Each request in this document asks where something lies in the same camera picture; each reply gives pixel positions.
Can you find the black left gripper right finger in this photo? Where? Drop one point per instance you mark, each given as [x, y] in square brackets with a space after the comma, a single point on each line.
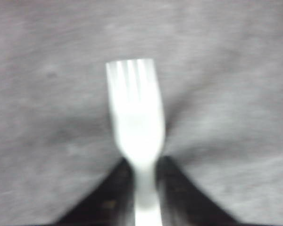
[183, 203]

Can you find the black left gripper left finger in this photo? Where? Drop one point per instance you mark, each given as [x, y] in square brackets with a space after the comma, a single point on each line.
[105, 204]

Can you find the white plastic fork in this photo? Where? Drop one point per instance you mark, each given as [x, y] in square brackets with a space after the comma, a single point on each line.
[139, 130]

